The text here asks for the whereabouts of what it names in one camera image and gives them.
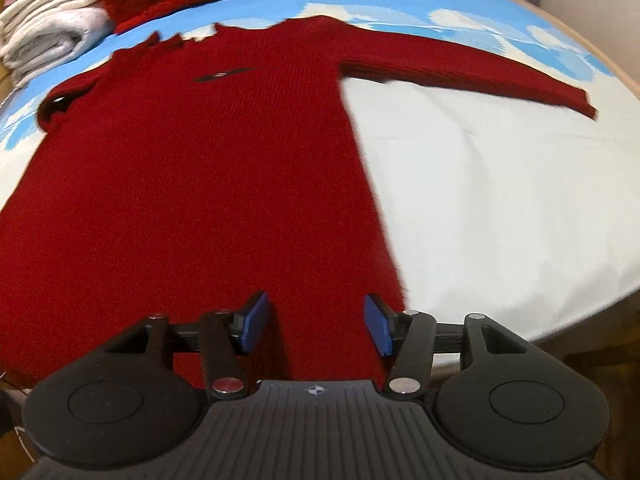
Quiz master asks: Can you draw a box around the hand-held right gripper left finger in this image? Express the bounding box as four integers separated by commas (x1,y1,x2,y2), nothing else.
101,289,273,401

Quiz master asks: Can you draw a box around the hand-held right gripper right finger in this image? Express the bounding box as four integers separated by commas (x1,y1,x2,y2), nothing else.
363,293,534,401

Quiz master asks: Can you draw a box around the dark red knit sweater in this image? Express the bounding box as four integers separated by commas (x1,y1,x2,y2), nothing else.
0,15,599,391

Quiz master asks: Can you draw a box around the stack of folded white clothes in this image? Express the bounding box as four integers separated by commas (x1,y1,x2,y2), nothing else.
0,0,117,87

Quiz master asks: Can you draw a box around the blue white cloud print blanket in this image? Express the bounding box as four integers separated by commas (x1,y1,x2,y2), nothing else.
0,0,640,361

